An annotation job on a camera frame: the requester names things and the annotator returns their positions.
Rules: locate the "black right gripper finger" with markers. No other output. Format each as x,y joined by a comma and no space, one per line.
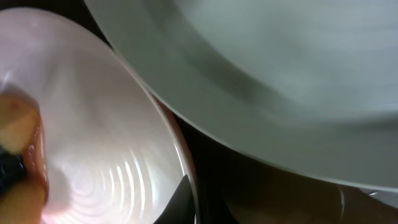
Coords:
180,208

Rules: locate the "dark brown serving tray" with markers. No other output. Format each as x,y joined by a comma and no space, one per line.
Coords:
232,187

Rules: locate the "grey-green plate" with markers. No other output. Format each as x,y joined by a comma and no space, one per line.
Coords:
309,86

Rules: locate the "pink plate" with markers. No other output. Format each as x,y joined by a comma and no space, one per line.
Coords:
114,155

